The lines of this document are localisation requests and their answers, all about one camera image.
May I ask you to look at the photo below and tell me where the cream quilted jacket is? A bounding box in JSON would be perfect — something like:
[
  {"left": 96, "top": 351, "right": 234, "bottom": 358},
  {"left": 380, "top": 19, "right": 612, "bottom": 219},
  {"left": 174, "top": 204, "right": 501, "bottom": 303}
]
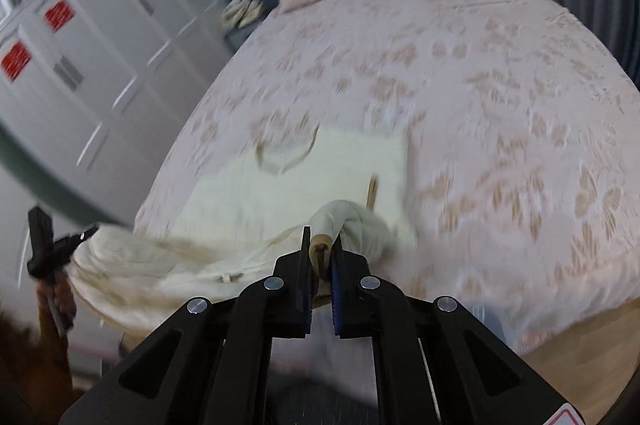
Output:
[{"left": 70, "top": 127, "right": 416, "bottom": 333}]

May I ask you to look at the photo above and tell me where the pile of cream clothes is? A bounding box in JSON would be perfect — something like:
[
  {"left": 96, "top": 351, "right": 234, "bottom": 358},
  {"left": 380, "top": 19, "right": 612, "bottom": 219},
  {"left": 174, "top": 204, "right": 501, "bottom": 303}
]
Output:
[{"left": 220, "top": 0, "right": 267, "bottom": 32}]

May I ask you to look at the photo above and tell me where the person's left hand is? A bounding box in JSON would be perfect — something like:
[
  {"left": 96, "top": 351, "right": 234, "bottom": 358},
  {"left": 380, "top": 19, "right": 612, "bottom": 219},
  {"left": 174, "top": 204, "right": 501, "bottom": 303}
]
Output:
[{"left": 36, "top": 270, "right": 77, "bottom": 347}]

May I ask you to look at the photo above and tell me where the pink butterfly bedspread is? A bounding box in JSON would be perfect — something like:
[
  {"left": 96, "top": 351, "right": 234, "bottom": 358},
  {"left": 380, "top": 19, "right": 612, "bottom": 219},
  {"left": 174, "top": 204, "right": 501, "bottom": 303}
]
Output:
[{"left": 136, "top": 0, "right": 639, "bottom": 351}]

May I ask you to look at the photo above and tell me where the white wardrobe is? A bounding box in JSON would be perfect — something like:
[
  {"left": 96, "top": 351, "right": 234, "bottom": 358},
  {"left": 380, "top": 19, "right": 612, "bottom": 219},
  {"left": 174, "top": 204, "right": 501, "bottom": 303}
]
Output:
[{"left": 1, "top": 0, "right": 231, "bottom": 223}]

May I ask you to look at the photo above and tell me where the grey bedside table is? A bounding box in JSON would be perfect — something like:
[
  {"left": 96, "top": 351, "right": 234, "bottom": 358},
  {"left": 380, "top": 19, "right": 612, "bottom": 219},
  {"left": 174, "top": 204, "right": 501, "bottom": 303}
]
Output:
[{"left": 224, "top": 20, "right": 262, "bottom": 53}]

